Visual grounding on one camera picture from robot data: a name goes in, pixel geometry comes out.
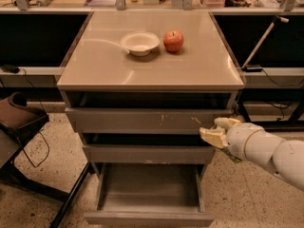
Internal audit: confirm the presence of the black power adapter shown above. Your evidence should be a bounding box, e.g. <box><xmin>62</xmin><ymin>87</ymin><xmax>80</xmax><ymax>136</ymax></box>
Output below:
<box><xmin>0</xmin><ymin>65</ymin><xmax>20</xmax><ymax>73</ymax></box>
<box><xmin>242</xmin><ymin>65</ymin><xmax>263</xmax><ymax>72</ymax></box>

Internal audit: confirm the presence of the green soda can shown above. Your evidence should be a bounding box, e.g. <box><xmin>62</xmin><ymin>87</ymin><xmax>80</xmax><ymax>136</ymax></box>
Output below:
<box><xmin>223</xmin><ymin>148</ymin><xmax>242</xmax><ymax>163</ymax></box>

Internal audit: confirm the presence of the white stick with black tip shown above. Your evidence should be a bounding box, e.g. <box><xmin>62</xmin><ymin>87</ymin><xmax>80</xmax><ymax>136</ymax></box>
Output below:
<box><xmin>241</xmin><ymin>15</ymin><xmax>289</xmax><ymax>69</ymax></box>

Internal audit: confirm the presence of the grey top drawer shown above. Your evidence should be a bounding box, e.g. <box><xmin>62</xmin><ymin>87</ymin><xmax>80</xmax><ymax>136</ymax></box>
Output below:
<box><xmin>66</xmin><ymin>92</ymin><xmax>233</xmax><ymax>135</ymax></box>

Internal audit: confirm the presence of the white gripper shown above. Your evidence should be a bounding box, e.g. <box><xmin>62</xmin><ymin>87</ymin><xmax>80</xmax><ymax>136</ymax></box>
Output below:
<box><xmin>199</xmin><ymin>117</ymin><xmax>263</xmax><ymax>161</ymax></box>

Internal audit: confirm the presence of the black power adapter left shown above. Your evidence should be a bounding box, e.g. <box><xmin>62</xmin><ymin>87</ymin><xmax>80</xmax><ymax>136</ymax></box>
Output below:
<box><xmin>0</xmin><ymin>65</ymin><xmax>20</xmax><ymax>73</ymax></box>

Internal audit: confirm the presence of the red apple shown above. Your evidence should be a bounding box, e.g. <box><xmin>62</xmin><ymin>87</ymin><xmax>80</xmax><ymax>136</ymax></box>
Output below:
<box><xmin>163</xmin><ymin>30</ymin><xmax>183</xmax><ymax>52</ymax></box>

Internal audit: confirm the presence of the grey drawer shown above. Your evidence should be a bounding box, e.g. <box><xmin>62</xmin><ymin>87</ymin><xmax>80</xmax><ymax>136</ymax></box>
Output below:
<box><xmin>85</xmin><ymin>163</ymin><xmax>213</xmax><ymax>227</ymax></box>
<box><xmin>66</xmin><ymin>92</ymin><xmax>233</xmax><ymax>135</ymax></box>
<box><xmin>83</xmin><ymin>134</ymin><xmax>215</xmax><ymax>164</ymax></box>

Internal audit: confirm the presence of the black power adapter right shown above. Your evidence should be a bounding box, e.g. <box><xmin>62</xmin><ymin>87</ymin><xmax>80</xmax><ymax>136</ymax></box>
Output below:
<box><xmin>242</xmin><ymin>65</ymin><xmax>263</xmax><ymax>72</ymax></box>

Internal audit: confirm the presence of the grey bottom drawer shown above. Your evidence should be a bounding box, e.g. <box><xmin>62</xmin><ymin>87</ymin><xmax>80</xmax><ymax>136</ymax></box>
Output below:
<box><xmin>85</xmin><ymin>163</ymin><xmax>213</xmax><ymax>227</ymax></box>

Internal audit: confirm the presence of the black cable on floor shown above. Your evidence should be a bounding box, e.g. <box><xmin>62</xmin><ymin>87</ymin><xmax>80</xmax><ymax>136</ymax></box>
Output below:
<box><xmin>17</xmin><ymin>67</ymin><xmax>51</xmax><ymax>169</ymax></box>

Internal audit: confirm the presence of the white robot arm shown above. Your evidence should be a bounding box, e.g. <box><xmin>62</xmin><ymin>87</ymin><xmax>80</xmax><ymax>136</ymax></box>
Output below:
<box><xmin>199</xmin><ymin>118</ymin><xmax>304</xmax><ymax>191</ymax></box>

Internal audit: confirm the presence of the grey middle drawer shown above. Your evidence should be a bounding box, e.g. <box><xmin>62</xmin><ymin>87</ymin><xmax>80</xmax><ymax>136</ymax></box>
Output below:
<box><xmin>83</xmin><ymin>134</ymin><xmax>215</xmax><ymax>164</ymax></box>

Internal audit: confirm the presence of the grey drawer cabinet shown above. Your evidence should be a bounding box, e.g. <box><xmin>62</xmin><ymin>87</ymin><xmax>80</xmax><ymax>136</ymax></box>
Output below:
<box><xmin>56</xmin><ymin>9</ymin><xmax>245</xmax><ymax>173</ymax></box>

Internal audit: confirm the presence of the brown padded chair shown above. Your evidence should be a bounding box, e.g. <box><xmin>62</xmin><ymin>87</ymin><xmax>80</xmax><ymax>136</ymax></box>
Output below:
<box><xmin>0</xmin><ymin>92</ymin><xmax>48</xmax><ymax>142</ymax></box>

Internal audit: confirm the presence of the white paper bowl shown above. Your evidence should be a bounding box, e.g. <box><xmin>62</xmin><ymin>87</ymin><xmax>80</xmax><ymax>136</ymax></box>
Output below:
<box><xmin>121</xmin><ymin>31</ymin><xmax>160</xmax><ymax>56</ymax></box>

